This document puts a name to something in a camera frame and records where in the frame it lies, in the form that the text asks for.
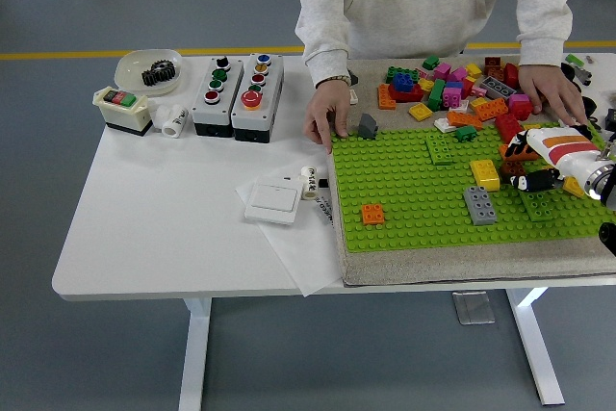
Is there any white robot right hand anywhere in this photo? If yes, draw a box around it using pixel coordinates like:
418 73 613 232
503 125 603 193

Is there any person's right hand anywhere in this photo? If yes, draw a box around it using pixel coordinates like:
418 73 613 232
302 78 352 156

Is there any person's left hand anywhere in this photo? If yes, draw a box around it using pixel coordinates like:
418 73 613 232
517 63 589 128

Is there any yellow curved eight-stud brick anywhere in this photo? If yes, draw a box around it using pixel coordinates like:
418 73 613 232
469 159 502 193

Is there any green studded baseplate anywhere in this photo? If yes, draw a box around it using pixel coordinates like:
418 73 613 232
330 120 616 254

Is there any orange eight-stud brick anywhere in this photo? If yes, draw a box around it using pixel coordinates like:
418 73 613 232
498 142 541 163
474 97 510 122
376 83 398 111
446 111 483 131

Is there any yellow four-stud brick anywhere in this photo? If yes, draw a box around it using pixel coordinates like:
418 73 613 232
562 176 586 198

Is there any dark grey eight-stud brick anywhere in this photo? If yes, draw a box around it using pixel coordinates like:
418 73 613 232
482 77 516 99

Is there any large red brick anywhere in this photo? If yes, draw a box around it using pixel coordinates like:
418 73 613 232
494 113 525 142

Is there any green eight-stud brick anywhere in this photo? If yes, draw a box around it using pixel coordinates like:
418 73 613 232
384 66 419 84

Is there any blue four-stud brick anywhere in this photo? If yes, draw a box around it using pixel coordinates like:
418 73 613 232
390 72 418 93

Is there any light grey eight-stud brick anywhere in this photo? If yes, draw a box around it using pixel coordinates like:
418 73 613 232
463 185 499 226

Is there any long green brick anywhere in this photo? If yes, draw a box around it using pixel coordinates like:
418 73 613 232
425 78 448 112

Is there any orange four-stud brick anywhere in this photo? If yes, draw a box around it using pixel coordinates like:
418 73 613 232
360 202 387 227

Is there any green flat eight-stud plate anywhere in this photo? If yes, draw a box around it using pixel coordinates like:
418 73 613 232
424 134 457 167
518 188 562 223

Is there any small white labelled cylinder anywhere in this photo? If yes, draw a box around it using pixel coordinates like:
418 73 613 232
299 166 319 201

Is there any grey emergency-stop control box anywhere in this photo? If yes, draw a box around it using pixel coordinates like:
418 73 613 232
230 53 285 143

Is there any yellow flat square tile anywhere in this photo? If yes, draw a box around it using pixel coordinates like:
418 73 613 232
408 102 434 122

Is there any grey four-button control box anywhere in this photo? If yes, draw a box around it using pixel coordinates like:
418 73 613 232
191 56 244 138

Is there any white paper sheet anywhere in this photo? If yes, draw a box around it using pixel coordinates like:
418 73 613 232
234 164 344 297

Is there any white pipe fitting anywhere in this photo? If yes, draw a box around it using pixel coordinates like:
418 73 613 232
152 104 190 139

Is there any grey-brown mat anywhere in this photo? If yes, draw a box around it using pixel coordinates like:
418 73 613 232
321 57 616 288

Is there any black gear stack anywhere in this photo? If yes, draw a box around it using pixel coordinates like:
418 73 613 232
141 60 177 89

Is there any silver floor plate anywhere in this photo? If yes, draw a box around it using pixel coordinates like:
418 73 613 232
451 290 496 325

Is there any white plastic bowl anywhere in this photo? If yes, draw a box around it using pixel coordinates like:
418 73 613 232
114 48 185 97

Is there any white table leg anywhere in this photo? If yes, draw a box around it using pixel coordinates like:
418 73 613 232
178 297 213 411
504 287 566 406

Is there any beaded bracelet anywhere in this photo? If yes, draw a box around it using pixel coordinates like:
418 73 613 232
315 74 352 90

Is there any white wall switch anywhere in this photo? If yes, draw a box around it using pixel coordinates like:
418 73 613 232
244 179 303 227

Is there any cream red-green switch box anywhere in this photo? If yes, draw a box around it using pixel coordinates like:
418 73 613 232
91 86 154 139

